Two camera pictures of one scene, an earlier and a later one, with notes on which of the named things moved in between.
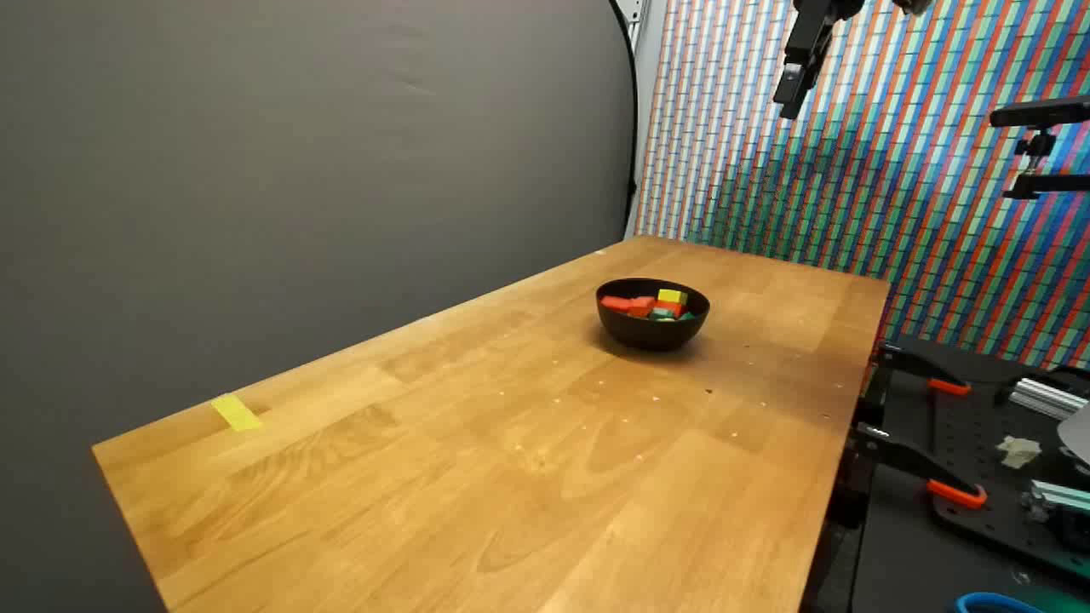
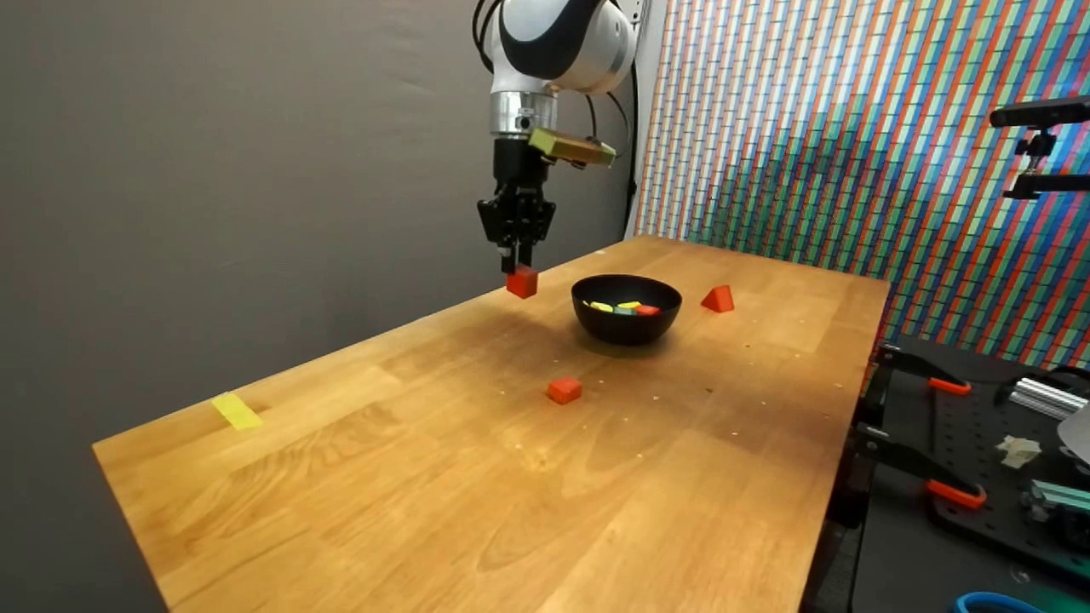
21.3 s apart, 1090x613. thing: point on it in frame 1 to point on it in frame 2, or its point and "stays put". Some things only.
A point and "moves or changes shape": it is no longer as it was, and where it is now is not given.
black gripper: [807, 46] to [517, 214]
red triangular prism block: [629, 304] to [720, 301]
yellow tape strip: [238, 417] stays put
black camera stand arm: [1037, 146] stays put
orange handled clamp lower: [939, 478] stays put
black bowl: [649, 313] moves or changes shape
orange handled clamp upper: [929, 372] stays put
